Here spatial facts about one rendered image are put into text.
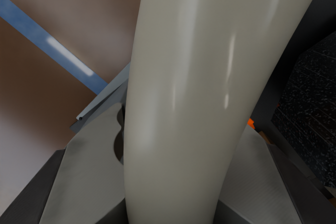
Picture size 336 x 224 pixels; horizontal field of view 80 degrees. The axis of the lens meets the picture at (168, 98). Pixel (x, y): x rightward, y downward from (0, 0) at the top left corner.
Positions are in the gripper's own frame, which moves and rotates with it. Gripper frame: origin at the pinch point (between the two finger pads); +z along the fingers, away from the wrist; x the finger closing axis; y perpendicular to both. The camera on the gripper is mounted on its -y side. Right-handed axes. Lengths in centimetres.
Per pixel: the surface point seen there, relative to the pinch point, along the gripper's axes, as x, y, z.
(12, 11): -68, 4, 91
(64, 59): -49, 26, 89
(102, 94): -32, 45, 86
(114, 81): -25, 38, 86
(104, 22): -26, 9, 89
